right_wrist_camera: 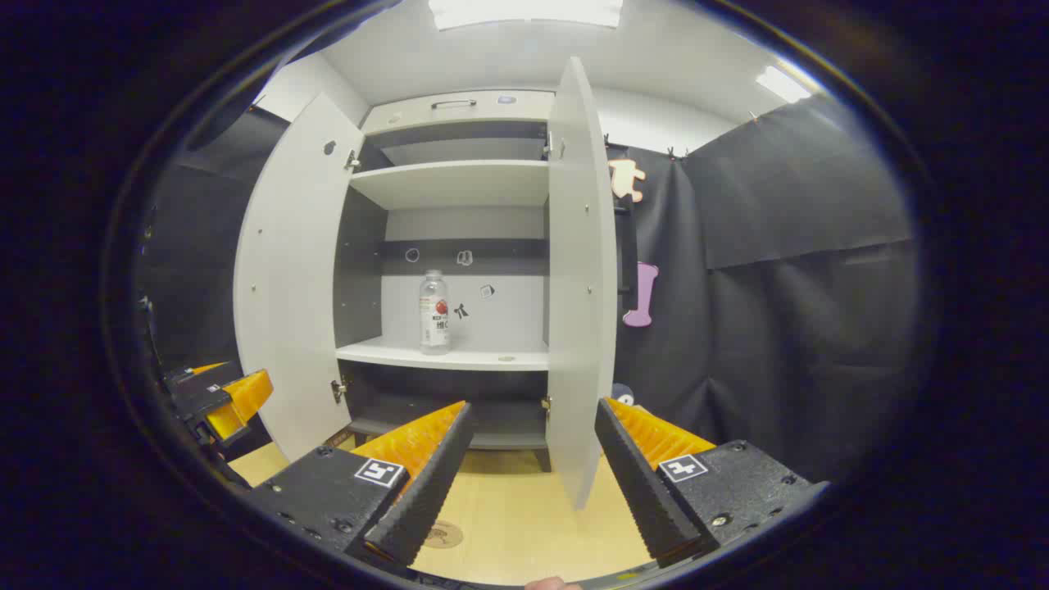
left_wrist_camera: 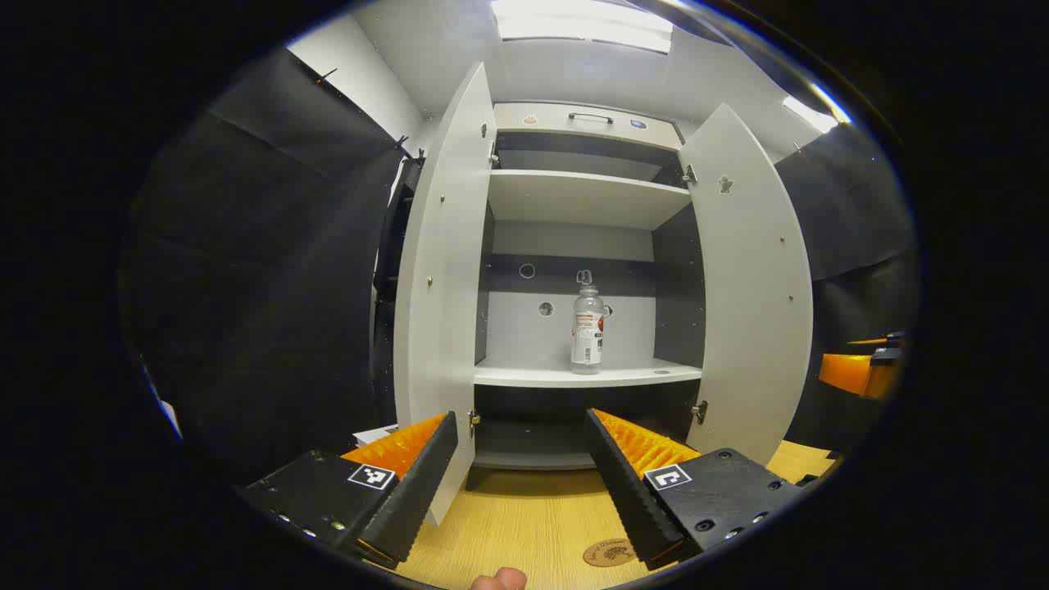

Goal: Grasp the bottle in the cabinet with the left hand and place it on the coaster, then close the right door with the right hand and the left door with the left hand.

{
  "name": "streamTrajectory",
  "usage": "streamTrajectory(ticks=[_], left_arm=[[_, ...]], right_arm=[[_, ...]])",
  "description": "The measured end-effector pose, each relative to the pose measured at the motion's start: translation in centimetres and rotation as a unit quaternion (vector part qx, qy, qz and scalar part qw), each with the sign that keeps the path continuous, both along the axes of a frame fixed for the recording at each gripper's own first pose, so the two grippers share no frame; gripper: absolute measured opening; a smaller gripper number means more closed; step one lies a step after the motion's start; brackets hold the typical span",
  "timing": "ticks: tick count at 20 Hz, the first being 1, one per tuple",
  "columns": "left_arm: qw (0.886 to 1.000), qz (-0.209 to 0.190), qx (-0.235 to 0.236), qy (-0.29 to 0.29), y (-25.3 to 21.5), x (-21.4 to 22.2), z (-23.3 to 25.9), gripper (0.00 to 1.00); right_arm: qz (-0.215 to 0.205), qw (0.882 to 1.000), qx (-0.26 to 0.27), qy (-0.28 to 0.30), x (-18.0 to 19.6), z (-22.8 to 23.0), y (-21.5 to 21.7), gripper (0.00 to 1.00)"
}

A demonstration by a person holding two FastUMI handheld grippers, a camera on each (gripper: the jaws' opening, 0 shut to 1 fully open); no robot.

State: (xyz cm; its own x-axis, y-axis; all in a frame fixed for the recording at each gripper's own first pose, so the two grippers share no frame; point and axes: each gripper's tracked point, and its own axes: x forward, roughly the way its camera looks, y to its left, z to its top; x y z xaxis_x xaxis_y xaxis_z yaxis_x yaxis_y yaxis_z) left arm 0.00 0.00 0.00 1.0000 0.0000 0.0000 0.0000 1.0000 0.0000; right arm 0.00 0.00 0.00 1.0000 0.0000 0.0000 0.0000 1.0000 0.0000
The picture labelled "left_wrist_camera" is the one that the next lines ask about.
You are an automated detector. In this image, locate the grey and black cabinet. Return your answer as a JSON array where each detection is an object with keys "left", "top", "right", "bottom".
[{"left": 471, "top": 101, "right": 707, "bottom": 492}]

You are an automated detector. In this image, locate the clear plastic bottle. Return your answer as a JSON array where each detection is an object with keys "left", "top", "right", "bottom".
[{"left": 571, "top": 284, "right": 606, "bottom": 375}]

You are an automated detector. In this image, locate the black stand frame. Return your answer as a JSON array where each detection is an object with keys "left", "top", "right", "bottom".
[{"left": 373, "top": 152, "right": 425, "bottom": 427}]

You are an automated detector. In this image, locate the ceiling light panel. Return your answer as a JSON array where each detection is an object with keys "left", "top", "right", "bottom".
[
  {"left": 783, "top": 94, "right": 841, "bottom": 134},
  {"left": 490, "top": 0, "right": 674, "bottom": 54}
]

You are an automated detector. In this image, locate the grey cabinet door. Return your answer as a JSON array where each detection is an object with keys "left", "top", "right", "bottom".
[
  {"left": 679, "top": 102, "right": 814, "bottom": 466},
  {"left": 393, "top": 61, "right": 497, "bottom": 527}
]

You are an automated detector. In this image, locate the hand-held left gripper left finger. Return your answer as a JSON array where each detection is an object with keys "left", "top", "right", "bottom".
[{"left": 238, "top": 411, "right": 460, "bottom": 570}]

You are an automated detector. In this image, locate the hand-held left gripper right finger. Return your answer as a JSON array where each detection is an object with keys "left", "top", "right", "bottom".
[{"left": 584, "top": 408, "right": 808, "bottom": 572}]

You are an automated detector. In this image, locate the white cabinet shelf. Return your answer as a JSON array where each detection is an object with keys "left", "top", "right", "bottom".
[
  {"left": 474, "top": 357, "right": 704, "bottom": 388},
  {"left": 488, "top": 169, "right": 692, "bottom": 230}
]

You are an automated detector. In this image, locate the round cork coaster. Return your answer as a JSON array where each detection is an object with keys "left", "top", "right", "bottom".
[{"left": 584, "top": 538, "right": 638, "bottom": 568}]

